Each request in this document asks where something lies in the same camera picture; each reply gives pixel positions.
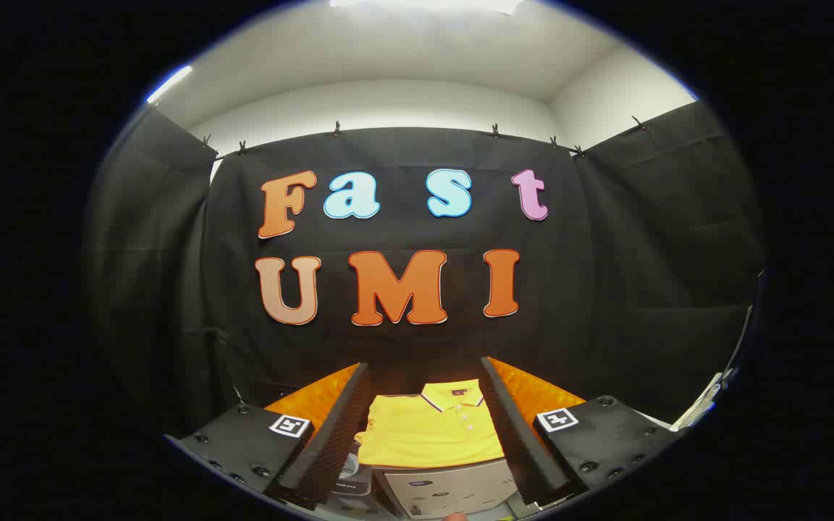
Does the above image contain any ceiling light strip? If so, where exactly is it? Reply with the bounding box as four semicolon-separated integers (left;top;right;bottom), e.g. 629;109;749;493
145;64;194;105

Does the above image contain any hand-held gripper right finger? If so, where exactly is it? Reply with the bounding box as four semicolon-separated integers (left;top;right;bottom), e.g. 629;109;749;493
480;356;681;507

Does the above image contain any yellow polo shirt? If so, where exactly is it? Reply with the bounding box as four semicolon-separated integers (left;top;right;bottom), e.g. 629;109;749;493
355;378;506;469

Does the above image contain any grey washing machine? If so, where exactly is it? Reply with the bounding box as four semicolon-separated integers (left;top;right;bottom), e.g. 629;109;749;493
319;447;387;518

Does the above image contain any row of black cloth clips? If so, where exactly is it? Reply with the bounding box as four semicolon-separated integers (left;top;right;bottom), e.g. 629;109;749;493
200;114;648;158

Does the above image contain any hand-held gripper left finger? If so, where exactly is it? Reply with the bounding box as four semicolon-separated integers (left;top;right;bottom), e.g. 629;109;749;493
164;362;372;509

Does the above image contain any grey cabinet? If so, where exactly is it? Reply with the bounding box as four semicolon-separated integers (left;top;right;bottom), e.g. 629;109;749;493
377;457;521;519

